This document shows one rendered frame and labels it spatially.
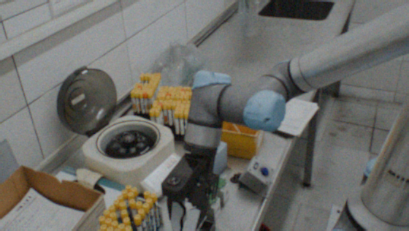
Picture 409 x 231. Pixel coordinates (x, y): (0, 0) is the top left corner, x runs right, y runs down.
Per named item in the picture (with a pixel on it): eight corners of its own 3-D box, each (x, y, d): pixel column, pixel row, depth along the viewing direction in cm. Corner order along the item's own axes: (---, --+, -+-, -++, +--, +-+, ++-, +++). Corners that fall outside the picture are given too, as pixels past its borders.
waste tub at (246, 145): (255, 161, 126) (256, 136, 121) (215, 153, 131) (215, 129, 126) (264, 137, 137) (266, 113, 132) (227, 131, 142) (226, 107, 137)
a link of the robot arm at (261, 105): (295, 79, 75) (245, 72, 82) (266, 103, 68) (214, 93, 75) (296, 115, 78) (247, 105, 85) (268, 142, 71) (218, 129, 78)
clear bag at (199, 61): (188, 83, 176) (185, 55, 169) (161, 73, 186) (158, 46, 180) (217, 66, 188) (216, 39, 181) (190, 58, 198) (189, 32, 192)
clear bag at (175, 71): (184, 101, 162) (180, 61, 153) (143, 99, 166) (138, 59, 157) (196, 73, 183) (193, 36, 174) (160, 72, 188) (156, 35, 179)
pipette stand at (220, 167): (215, 190, 117) (214, 164, 112) (195, 181, 120) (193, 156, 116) (231, 170, 124) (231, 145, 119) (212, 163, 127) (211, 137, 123)
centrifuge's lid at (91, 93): (55, 83, 113) (39, 80, 118) (79, 156, 123) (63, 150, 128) (109, 55, 128) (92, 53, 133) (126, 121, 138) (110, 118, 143)
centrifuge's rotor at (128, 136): (133, 178, 116) (129, 158, 113) (96, 160, 124) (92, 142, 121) (165, 150, 126) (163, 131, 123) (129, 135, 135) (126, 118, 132)
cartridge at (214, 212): (215, 224, 106) (214, 205, 103) (199, 218, 108) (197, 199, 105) (220, 213, 109) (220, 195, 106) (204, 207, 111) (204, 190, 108)
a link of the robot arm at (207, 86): (221, 73, 76) (187, 67, 81) (211, 129, 76) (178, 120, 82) (242, 77, 82) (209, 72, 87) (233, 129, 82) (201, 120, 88)
